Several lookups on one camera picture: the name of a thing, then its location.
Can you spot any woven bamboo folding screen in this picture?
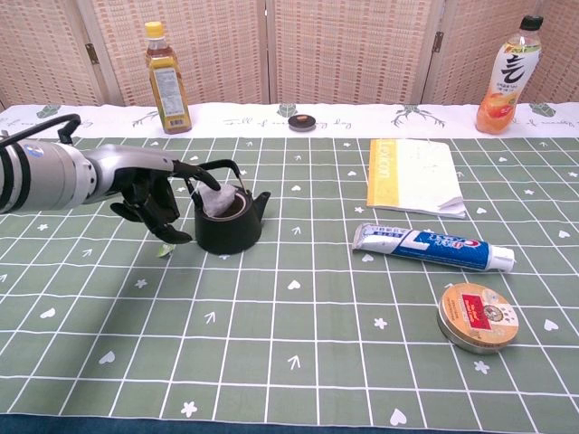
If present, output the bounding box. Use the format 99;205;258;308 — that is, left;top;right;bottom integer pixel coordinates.
0;0;579;111

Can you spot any small black round lid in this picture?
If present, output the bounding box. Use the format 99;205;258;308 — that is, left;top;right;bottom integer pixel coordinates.
288;114;316;133

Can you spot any round orange tin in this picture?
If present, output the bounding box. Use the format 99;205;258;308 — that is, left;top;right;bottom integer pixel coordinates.
435;282;520;355

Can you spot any orange drink bottle black cap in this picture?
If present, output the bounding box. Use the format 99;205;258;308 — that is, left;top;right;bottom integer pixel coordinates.
475;14;545;137

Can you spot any yellow capped oil bottle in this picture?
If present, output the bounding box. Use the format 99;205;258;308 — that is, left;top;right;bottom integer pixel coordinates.
144;21;193;136

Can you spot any yellow and white notebook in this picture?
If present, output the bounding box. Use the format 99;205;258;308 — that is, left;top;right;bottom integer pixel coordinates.
365;137;468;220

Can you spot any green checked tablecloth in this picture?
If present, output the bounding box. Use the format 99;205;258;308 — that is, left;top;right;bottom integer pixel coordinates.
0;102;579;429

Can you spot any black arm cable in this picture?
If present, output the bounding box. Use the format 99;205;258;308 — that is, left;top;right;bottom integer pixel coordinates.
0;113;82;148

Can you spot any grey tea bag with string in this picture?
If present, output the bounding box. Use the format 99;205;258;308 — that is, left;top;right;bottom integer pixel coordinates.
156;183;237;259

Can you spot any black cast iron teapot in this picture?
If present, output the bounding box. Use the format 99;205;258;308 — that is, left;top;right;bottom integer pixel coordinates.
183;158;272;256

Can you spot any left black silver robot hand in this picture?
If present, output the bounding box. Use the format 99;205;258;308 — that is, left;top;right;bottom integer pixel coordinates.
82;144;223;245

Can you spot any blue and white toothpaste tube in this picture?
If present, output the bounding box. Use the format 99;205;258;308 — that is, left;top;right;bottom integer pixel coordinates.
352;222;517;273

